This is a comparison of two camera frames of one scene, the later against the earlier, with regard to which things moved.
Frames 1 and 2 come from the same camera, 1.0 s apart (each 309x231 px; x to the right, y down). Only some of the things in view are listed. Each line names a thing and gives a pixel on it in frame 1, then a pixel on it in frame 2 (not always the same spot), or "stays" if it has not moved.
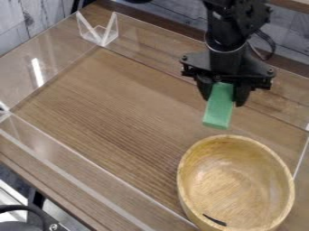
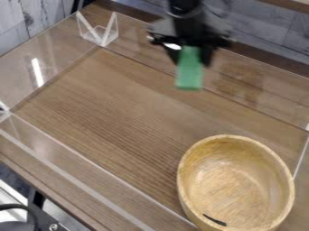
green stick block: [218, 110] → [190, 69]
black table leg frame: [37, 223] stays
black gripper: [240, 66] → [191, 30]
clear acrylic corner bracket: [103, 35] stays
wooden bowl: [235, 185] stays
